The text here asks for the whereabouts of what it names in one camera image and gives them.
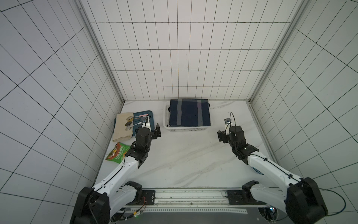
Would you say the navy striped scarf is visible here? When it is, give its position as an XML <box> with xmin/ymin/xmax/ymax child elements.
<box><xmin>169</xmin><ymin>99</ymin><xmax>211</xmax><ymax>127</ymax></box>

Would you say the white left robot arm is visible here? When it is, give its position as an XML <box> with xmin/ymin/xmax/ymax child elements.
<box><xmin>70</xmin><ymin>125</ymin><xmax>161</xmax><ymax>224</ymax></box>

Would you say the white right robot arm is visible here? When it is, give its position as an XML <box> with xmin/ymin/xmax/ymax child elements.
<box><xmin>217</xmin><ymin>126</ymin><xmax>328</xmax><ymax>224</ymax></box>

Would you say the white plastic basket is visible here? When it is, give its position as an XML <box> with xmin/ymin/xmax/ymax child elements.
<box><xmin>163</xmin><ymin>101</ymin><xmax>209</xmax><ymax>132</ymax></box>

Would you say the green snack packet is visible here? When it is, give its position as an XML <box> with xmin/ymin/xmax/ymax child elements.
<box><xmin>106</xmin><ymin>142</ymin><xmax>130</xmax><ymax>164</ymax></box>

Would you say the teal plastic tray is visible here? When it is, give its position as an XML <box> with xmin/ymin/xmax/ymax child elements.
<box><xmin>124</xmin><ymin>110</ymin><xmax>155</xmax><ymax>136</ymax></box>

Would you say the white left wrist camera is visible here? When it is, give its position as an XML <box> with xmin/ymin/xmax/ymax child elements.
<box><xmin>139</xmin><ymin>115</ymin><xmax>151</xmax><ymax>130</ymax></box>

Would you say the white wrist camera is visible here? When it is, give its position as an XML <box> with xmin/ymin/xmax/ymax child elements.
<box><xmin>224</xmin><ymin>118</ymin><xmax>232</xmax><ymax>127</ymax></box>
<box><xmin>139</xmin><ymin>115</ymin><xmax>151</xmax><ymax>130</ymax></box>

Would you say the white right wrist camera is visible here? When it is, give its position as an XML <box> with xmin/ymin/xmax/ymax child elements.
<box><xmin>224</xmin><ymin>118</ymin><xmax>232</xmax><ymax>127</ymax></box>

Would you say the white handled spoon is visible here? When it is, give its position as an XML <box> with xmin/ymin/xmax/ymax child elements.
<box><xmin>125</xmin><ymin>122</ymin><xmax>141</xmax><ymax>131</ymax></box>

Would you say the green handled spoon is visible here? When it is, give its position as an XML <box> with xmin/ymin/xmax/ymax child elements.
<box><xmin>126</xmin><ymin>118</ymin><xmax>141</xmax><ymax>124</ymax></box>

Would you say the pink handled spoon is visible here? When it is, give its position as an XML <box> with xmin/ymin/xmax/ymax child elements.
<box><xmin>126</xmin><ymin>114</ymin><xmax>149</xmax><ymax>121</ymax></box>

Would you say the metal base rail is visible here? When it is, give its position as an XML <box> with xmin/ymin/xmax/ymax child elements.
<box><xmin>117</xmin><ymin>188</ymin><xmax>303</xmax><ymax>215</ymax></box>

